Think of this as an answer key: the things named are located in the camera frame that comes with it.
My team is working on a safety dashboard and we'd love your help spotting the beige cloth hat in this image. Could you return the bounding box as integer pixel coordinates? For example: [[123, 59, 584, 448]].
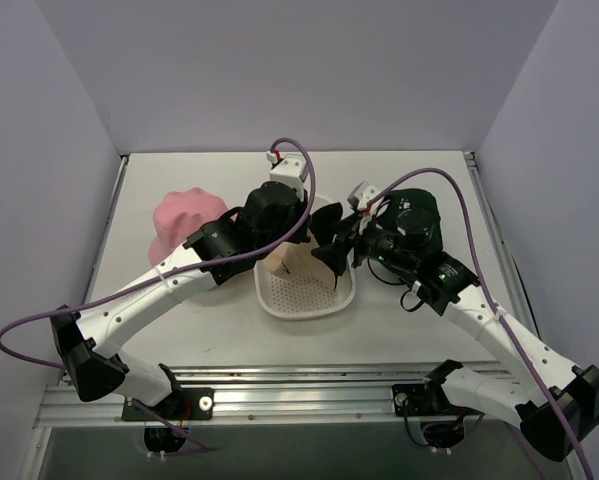
[[263, 232, 337, 291]]

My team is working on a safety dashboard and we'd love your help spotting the white perforated tray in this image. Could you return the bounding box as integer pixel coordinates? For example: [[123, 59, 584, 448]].
[[252, 194, 358, 320]]

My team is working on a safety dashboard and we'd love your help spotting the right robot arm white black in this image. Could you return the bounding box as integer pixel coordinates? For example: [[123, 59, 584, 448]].
[[311, 206, 599, 461]]

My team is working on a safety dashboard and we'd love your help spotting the pink bucket hat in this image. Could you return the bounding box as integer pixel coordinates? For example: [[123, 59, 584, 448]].
[[148, 187, 228, 266]]

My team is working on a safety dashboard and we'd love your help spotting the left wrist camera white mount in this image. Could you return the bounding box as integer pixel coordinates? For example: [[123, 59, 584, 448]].
[[266, 150, 308, 199]]

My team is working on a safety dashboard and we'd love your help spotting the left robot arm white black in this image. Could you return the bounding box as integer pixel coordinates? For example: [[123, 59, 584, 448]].
[[50, 181, 342, 419]]

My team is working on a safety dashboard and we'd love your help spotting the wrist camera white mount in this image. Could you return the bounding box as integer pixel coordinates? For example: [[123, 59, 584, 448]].
[[266, 150, 308, 199], [348, 181, 379, 235]]

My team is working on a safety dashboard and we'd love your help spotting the black cap green brim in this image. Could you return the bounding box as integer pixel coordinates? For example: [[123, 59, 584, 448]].
[[378, 188, 443, 256]]

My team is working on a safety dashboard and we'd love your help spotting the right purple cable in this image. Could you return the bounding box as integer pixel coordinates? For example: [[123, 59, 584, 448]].
[[366, 167, 595, 480]]

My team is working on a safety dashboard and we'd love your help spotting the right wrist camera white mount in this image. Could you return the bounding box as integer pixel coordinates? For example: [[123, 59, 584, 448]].
[[348, 181, 379, 235]]

